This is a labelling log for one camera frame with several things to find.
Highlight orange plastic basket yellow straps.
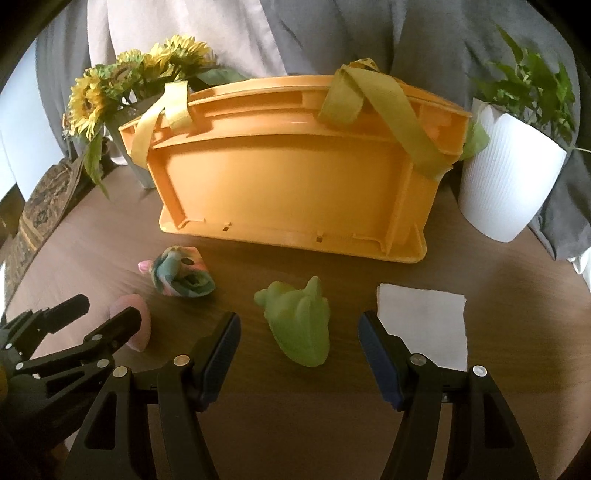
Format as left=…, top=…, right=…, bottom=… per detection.
left=119, top=58, right=491, bottom=264

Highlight green plant in white pot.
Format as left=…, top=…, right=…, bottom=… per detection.
left=458, top=25, right=591, bottom=243

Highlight brown patterned cloth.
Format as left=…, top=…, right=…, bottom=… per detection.
left=6, top=154, right=87, bottom=297

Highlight pale pink curtain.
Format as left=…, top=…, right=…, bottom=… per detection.
left=87, top=0, right=290, bottom=85

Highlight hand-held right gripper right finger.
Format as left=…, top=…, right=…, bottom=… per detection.
left=359, top=310, right=541, bottom=480

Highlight white sheer curtain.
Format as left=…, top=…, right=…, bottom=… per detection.
left=567, top=244, right=591, bottom=292

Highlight pink soft toy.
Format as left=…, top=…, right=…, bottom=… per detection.
left=106, top=294, right=151, bottom=353

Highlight green rubber toy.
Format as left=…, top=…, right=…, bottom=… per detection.
left=254, top=275, right=330, bottom=368

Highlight artificial sunflower bouquet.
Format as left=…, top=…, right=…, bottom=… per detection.
left=62, top=34, right=251, bottom=200

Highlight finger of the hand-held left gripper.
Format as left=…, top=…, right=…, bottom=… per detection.
left=0, top=294, right=90, bottom=360
left=21, top=307, right=143, bottom=376

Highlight pastel rainbow plush toy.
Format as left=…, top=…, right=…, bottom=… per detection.
left=138, top=246, right=217, bottom=299

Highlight white folded cloth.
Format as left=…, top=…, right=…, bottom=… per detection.
left=376, top=283, right=468, bottom=370

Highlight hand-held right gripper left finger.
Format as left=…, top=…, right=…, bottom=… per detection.
left=65, top=311, right=242, bottom=480

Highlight grey ribbed vase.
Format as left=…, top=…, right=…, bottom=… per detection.
left=105, top=104, right=158, bottom=189

